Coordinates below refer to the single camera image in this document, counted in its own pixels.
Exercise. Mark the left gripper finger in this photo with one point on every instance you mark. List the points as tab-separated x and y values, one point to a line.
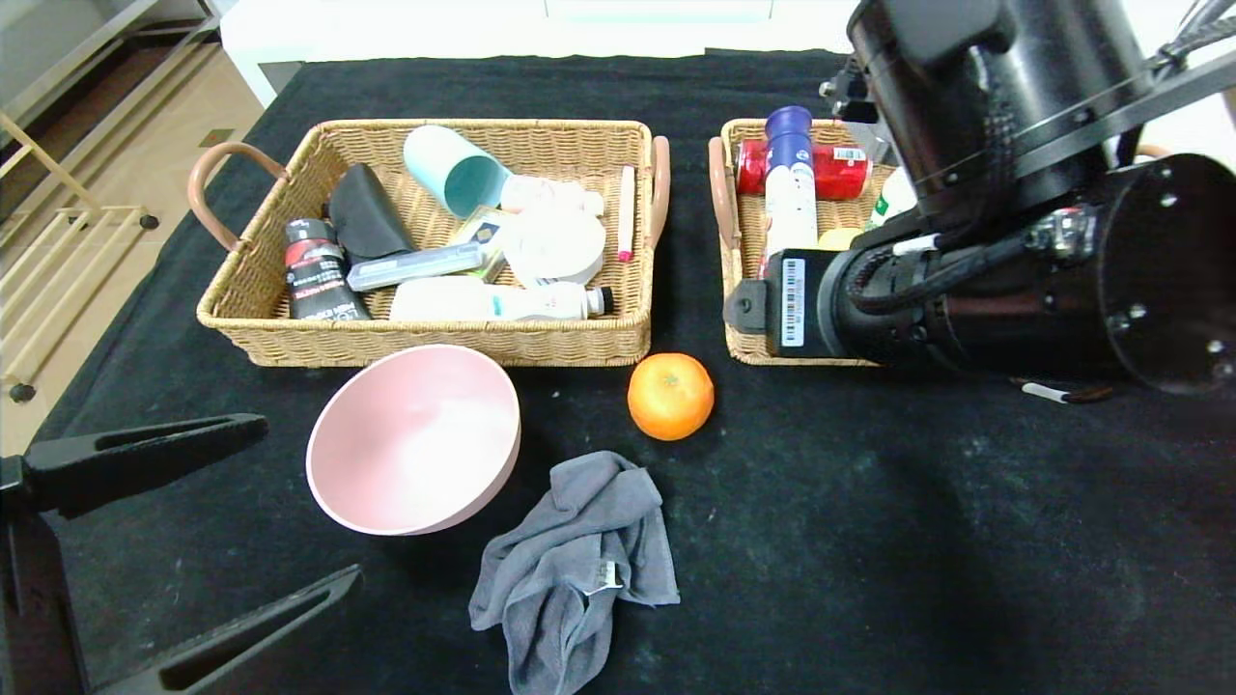
164	454
164	676

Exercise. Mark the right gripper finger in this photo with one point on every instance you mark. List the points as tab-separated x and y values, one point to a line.
748	311

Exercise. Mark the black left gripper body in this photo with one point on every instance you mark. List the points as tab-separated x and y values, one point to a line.
24	480

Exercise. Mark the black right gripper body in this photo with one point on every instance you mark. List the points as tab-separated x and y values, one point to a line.
792	302

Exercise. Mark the white bottle blue cap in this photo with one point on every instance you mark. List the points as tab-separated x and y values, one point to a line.
792	203

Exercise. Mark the orange mandarin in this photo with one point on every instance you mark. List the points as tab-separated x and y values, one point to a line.
671	396

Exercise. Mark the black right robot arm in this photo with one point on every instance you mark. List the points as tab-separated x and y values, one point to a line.
1014	116

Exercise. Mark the wicker basket with food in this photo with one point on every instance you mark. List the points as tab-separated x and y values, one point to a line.
744	222

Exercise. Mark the wicker basket with toiletries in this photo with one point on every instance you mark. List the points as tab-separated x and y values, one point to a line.
435	338

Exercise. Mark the yellow lemon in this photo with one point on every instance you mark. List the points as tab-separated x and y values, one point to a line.
840	239

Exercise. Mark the red drink can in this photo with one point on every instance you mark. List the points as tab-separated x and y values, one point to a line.
842	172

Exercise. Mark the white bottle silver cap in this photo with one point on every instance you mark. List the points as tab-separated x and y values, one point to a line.
890	198

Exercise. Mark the pink white stick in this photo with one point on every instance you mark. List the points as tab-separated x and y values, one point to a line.
627	212

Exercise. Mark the white round container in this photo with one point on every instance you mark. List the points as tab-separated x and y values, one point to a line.
555	246

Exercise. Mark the beige wooden rack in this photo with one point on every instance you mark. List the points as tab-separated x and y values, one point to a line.
58	261

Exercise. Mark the black red bottle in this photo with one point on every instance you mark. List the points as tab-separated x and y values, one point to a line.
319	280

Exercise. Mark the pink white small bottle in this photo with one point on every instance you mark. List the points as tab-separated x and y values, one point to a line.
541	193

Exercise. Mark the pink bowl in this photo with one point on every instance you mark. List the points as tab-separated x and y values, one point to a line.
415	444

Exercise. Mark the black tablecloth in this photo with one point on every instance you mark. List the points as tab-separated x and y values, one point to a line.
917	541

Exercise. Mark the white bottle black cap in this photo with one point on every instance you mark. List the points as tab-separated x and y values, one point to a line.
463	301

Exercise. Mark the grey cloth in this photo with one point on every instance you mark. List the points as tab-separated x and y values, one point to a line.
579	541

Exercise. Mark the black pouch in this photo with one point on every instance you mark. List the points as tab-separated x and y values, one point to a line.
367	217

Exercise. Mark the grey rectangular case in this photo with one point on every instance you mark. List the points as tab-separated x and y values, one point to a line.
415	267

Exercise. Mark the teal cup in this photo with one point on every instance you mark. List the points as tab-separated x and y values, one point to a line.
459	174

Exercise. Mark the white cabinet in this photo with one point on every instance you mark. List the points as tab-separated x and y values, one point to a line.
483	29

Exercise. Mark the wooden shelf unit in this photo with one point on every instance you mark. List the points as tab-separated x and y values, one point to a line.
77	48

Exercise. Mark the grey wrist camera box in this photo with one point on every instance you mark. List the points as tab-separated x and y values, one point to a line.
850	101

